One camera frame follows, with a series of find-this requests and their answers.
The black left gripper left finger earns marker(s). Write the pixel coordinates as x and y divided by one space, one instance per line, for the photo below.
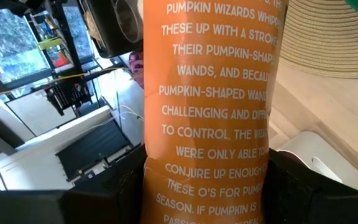
117 193

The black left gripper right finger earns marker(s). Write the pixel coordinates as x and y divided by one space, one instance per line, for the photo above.
297 199

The orange pumpkin cereal box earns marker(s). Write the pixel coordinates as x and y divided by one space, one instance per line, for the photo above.
210 112

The white rectangular container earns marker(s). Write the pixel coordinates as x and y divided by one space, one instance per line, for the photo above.
315 155

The round woven straw placemat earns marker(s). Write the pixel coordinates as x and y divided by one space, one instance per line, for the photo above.
325 40

